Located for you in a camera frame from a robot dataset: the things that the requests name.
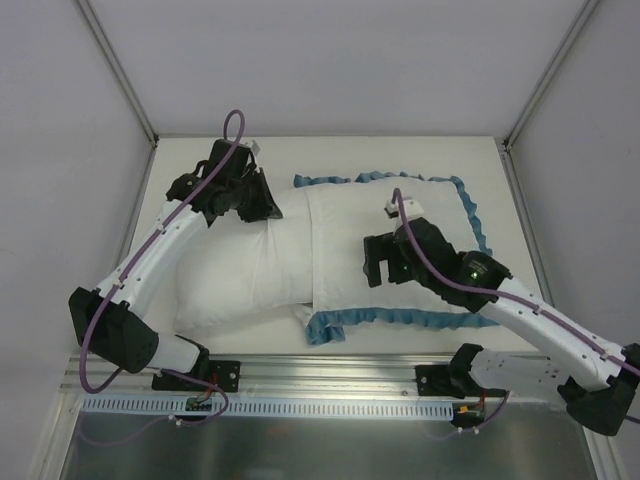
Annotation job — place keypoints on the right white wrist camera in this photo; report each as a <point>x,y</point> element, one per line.
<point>411,208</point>

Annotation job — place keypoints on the blue patterned pillowcase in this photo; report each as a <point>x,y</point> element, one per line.
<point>344,212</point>

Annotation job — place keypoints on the right aluminium frame post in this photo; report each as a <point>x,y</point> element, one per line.
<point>552,68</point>

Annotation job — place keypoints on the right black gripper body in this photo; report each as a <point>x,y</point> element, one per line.
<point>382,262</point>

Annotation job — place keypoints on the left aluminium frame post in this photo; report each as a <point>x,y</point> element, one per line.
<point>99,35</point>

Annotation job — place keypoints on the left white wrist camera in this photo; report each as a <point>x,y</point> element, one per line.
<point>254,147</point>

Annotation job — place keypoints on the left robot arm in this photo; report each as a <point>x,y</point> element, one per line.
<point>109,319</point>

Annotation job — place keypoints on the white slotted cable duct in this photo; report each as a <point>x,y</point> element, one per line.
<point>271,407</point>

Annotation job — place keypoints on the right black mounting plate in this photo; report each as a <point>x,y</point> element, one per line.
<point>442,380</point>

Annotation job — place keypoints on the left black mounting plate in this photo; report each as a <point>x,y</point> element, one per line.
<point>225,374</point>

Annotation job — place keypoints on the white pillow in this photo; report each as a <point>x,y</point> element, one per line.
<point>237,271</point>

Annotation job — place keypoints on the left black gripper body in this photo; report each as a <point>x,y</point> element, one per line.
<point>257,195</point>

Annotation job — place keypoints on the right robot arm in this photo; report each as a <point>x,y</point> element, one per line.
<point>593,379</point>

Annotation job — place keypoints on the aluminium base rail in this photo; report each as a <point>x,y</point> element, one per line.
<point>355,377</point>

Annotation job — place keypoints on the black mounting plate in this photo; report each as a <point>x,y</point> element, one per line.
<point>442,380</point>
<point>225,374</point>

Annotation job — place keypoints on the aluminium frame post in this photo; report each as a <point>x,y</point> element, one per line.
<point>99,35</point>
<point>552,68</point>

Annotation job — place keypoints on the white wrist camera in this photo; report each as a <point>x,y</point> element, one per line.
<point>411,208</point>
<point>254,147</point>

